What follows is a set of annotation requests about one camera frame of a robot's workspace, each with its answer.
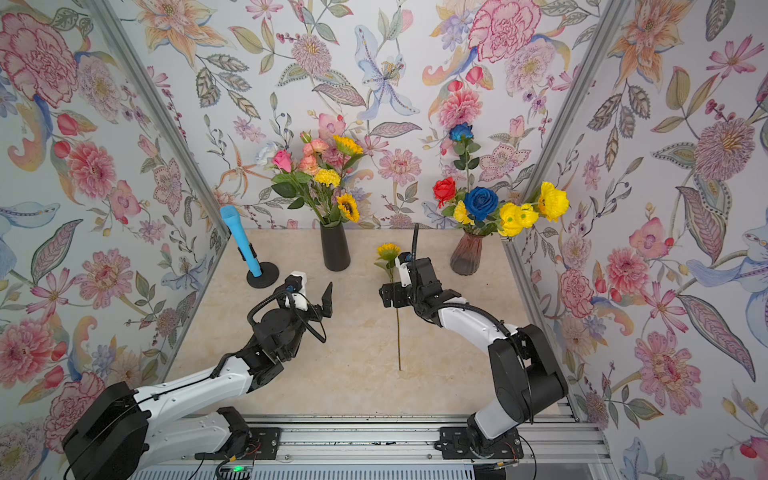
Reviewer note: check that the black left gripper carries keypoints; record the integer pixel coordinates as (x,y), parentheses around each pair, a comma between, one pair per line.
(309,309)

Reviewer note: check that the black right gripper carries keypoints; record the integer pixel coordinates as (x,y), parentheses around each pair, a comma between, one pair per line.
(402,291)

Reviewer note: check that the small yellow sunflower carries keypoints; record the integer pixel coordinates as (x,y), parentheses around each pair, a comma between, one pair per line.
(348,208)

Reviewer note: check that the yellow carnation flower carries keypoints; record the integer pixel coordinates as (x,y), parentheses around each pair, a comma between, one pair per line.
(327,177)

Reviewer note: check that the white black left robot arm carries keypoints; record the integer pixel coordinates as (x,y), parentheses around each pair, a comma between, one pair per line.
(129,429)

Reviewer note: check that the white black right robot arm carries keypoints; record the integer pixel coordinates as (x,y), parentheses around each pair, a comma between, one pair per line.
(525,373)

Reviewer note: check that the black cylindrical vase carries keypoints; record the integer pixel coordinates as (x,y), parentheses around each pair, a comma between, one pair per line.
(336,254)

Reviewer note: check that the brown glass vase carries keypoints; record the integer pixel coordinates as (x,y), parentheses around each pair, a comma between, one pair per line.
(466,258)

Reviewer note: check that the peach pink flowers cluster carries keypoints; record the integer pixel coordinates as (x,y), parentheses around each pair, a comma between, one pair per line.
(312,156)

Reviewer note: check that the black microphone stand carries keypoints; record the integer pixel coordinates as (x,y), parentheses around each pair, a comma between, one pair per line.
(264,274)

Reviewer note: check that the small yellow flower left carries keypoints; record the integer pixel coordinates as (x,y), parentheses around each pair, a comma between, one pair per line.
(461,214)

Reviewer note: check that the red rose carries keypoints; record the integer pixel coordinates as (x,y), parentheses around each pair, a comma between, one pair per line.
(444,191)

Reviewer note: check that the large blue rose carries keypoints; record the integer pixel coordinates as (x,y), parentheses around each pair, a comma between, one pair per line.
(480,202)

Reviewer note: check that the yellow flower middle right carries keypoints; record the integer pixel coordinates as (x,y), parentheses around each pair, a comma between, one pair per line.
(513,219)

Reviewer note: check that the blue toy microphone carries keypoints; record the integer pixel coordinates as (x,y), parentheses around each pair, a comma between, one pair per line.
(232,220)

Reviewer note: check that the pink rose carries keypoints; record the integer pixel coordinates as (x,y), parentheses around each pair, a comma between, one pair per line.
(283,161)

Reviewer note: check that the small tall blue rose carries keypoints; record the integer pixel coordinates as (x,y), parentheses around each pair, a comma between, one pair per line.
(461,133)

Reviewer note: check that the yellow flower far right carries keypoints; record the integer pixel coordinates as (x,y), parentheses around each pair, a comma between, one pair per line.
(552,203)

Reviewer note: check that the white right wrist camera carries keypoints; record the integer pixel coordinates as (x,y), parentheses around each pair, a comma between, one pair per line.
(402,263)

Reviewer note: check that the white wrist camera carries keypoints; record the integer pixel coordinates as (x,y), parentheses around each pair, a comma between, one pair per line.
(295,287)
(402,263)

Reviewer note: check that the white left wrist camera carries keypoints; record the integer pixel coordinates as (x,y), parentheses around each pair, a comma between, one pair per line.
(295,287)

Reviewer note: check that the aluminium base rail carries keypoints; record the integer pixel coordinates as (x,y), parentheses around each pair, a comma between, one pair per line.
(555,446)

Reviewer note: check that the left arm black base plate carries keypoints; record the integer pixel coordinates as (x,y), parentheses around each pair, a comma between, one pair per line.
(260,444)

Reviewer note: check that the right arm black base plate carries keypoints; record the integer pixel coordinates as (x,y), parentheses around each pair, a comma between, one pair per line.
(464,443)

